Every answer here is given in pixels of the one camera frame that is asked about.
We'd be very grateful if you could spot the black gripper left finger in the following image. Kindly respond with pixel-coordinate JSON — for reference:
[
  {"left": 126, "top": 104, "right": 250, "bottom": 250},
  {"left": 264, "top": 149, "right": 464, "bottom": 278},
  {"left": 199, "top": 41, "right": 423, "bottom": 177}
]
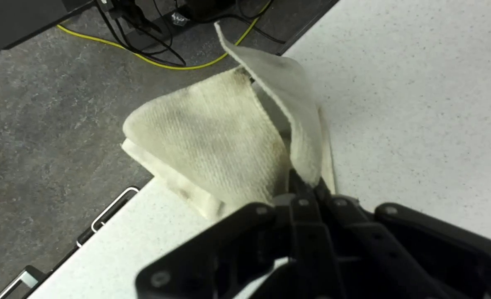
[{"left": 134, "top": 169, "right": 347, "bottom": 299}]

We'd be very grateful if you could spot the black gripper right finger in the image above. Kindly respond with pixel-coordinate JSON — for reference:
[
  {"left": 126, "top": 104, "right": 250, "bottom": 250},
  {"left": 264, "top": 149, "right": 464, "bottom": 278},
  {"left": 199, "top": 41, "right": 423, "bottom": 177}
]
[{"left": 314, "top": 177, "right": 491, "bottom": 299}]

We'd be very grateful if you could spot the stained white cloth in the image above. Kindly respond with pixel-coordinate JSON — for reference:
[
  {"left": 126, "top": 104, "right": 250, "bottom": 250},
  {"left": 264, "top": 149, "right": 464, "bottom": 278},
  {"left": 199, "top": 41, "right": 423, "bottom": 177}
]
[{"left": 119, "top": 22, "right": 338, "bottom": 223}]

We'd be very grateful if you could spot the dark grey flat panel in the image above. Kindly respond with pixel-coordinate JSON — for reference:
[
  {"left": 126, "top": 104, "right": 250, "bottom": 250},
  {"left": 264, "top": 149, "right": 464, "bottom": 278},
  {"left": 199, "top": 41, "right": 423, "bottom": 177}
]
[{"left": 0, "top": 0, "right": 95, "bottom": 56}]

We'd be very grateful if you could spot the silver drawer handle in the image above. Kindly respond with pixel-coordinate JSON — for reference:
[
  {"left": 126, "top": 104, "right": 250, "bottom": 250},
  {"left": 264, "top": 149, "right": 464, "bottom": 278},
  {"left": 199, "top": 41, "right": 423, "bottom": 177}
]
[
  {"left": 75, "top": 187, "right": 143, "bottom": 250},
  {"left": 0, "top": 265, "right": 45, "bottom": 299}
]

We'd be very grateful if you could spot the yellow floor cable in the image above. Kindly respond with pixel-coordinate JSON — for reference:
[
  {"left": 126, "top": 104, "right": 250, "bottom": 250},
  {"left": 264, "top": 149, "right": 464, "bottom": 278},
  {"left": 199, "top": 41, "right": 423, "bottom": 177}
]
[{"left": 55, "top": 0, "right": 275, "bottom": 74}]

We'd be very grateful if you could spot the black floor cable bundle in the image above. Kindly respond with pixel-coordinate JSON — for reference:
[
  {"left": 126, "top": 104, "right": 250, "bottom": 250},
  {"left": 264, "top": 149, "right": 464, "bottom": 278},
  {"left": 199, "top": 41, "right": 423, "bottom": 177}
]
[{"left": 93, "top": 0, "right": 189, "bottom": 69}]

